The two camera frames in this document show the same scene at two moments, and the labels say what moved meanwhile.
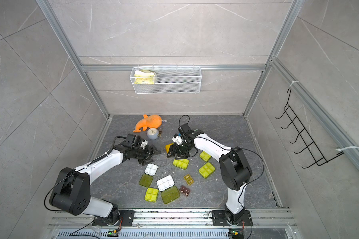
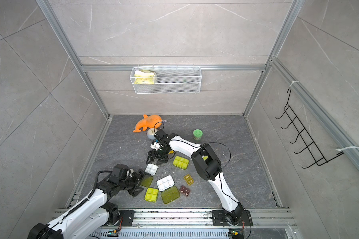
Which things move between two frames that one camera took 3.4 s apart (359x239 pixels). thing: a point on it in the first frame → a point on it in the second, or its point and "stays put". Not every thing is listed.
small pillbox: (151, 194) stays put
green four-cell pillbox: (146, 179) stays put
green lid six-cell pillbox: (182, 164) stays put
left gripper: (149, 154) → (138, 180)
